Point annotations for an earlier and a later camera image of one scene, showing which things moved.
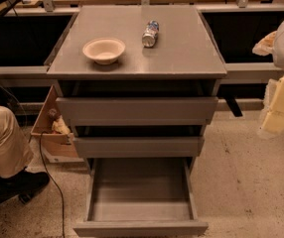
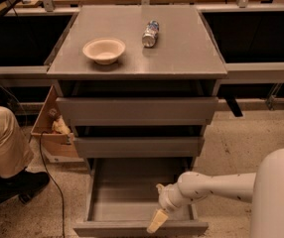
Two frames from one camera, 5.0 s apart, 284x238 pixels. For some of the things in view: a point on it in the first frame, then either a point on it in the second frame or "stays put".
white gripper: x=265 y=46 -> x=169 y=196
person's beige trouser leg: x=5 y=145 stays put
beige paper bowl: x=104 y=51 stays put
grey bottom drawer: x=135 y=197 stays put
